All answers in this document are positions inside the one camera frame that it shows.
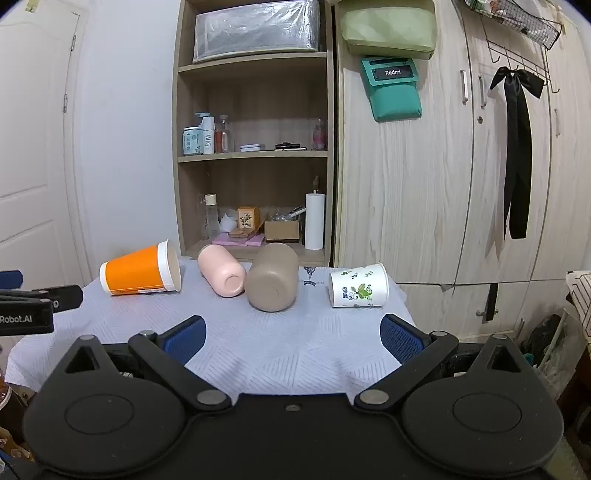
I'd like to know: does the white patterned tablecloth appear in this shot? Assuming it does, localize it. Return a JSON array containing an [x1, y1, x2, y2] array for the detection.
[[5, 260, 412, 399]]

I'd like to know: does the taupe plastic cup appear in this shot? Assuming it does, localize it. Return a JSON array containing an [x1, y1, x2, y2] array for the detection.
[[245, 243, 300, 312]]

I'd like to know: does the teal Redmi pouch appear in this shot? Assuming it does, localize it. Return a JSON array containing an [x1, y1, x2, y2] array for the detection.
[[361, 56, 423, 123]]

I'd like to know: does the pink plastic cup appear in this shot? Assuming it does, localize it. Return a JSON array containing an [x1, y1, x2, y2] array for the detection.
[[197, 244, 246, 298]]

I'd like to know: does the white paper cup green print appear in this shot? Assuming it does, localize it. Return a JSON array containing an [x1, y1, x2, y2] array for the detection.
[[329, 263, 390, 308]]

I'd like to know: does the plastic wrapped grey box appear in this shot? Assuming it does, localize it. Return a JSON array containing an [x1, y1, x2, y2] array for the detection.
[[192, 1, 321, 64]]

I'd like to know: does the small wooden printed box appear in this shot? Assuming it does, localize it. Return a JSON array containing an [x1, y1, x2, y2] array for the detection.
[[238, 206, 262, 231]]

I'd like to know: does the brown cardboard box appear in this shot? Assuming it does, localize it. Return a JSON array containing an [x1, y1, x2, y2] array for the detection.
[[264, 220, 301, 242]]

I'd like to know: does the white paper towel roll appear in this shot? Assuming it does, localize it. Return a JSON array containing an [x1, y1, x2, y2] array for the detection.
[[304, 193, 325, 251]]

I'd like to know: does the clear bottle cream cap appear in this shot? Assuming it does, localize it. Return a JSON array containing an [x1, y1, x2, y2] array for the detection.
[[204, 194, 219, 240]]

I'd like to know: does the white door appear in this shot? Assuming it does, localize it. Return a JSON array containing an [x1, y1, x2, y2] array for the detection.
[[1, 1, 91, 289]]

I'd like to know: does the light green fabric pouch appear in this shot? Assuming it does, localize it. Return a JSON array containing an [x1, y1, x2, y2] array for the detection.
[[338, 0, 438, 60]]

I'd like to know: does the white pump bottle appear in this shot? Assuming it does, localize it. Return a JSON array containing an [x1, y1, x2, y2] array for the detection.
[[195, 112, 215, 155]]

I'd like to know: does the clear red liquid bottle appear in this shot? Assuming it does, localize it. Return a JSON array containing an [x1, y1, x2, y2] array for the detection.
[[215, 114, 231, 153]]

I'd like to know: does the orange paper cup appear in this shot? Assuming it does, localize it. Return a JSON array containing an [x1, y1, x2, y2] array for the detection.
[[99, 240, 182, 296]]

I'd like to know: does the teal wipes canister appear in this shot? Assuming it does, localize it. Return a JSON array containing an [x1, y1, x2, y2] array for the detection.
[[182, 127, 204, 156]]

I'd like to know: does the black wire wall rack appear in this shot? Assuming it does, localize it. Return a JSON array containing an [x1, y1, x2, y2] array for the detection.
[[461, 1, 564, 94]]

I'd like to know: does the pink small bottle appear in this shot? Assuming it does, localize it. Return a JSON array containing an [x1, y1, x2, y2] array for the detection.
[[312, 119, 327, 150]]

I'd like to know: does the light wood wardrobe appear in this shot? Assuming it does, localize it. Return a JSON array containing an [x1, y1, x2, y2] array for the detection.
[[334, 1, 590, 339]]

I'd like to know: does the black ribbon bow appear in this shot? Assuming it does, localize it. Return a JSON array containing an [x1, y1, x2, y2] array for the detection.
[[490, 67, 544, 240]]

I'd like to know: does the wooden open shelf unit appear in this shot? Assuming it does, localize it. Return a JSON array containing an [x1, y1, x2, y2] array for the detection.
[[172, 1, 335, 266]]

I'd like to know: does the pink notebook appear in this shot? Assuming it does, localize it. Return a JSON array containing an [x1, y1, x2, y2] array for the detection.
[[212, 232, 264, 247]]

